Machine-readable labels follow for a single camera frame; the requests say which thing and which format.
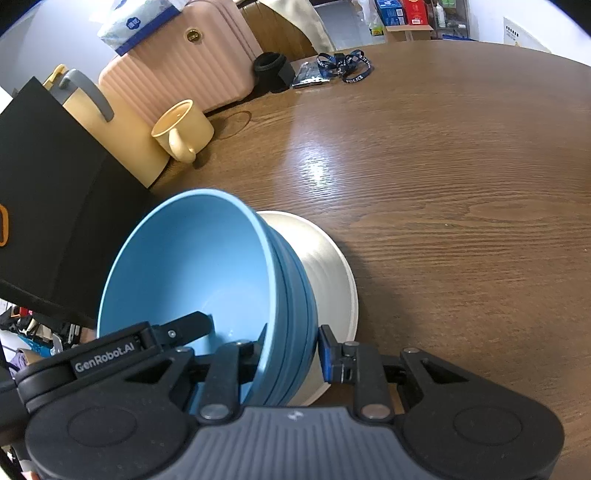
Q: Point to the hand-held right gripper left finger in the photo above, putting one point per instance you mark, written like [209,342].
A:
[251,355]

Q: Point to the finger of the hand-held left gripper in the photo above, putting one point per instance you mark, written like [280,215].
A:
[184,325]

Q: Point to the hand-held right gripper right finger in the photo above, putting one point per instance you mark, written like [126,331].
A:
[325,355]

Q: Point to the pile of assorted clutter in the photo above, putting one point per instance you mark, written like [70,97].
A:
[37,332]

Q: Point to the black paper bag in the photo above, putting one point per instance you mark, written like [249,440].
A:
[51,207]

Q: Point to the yellow mug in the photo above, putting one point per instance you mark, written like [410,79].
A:
[184,129]

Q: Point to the pink ribbed suitcase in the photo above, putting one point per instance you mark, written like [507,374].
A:
[184,64]

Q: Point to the black cylindrical cup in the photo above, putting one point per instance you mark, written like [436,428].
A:
[273,69]

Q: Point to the clear plastic packet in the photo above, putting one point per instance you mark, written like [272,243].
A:
[309,77]

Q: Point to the blue and white tissue pack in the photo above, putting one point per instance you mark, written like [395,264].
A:
[138,18]

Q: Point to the cardboard box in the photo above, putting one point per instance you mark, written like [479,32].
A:
[408,33]

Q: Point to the white plastic bag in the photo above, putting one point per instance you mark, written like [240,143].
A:
[371,16]

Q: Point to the blue box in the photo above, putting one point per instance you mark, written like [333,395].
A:
[390,11]

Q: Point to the red box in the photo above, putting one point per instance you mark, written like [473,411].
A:
[418,10]

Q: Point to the white notice board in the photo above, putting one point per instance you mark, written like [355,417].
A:
[526,35]

